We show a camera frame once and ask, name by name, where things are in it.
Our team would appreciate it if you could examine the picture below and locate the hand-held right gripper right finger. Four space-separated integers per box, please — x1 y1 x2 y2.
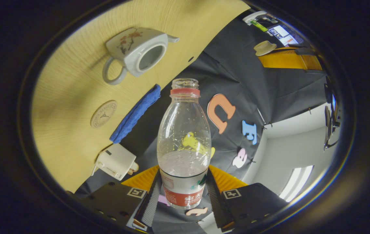
204 165 289 233

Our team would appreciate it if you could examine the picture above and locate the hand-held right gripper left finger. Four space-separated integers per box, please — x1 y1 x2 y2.
74 165 163 232

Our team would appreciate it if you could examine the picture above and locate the white teacup lid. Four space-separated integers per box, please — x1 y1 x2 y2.
254 41 277 57

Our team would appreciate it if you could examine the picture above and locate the clear plastic water bottle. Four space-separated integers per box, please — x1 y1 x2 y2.
157 78 212 209

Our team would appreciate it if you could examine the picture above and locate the round brown coaster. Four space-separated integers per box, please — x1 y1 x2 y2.
91 100 118 128

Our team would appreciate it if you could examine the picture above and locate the white ceramic teacup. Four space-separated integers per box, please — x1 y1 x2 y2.
102 27 179 85

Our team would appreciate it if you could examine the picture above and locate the computer monitor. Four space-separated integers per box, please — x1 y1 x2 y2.
268 24 304 46

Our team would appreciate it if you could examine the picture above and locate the white toaster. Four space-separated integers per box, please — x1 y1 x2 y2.
91 143 137 181

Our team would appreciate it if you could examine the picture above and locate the ceiling light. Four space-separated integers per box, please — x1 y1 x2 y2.
279 165 314 202

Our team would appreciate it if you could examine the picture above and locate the white side table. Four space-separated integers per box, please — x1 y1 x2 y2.
243 11 268 25

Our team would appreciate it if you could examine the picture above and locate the blue towel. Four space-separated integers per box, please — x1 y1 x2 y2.
109 84 161 144

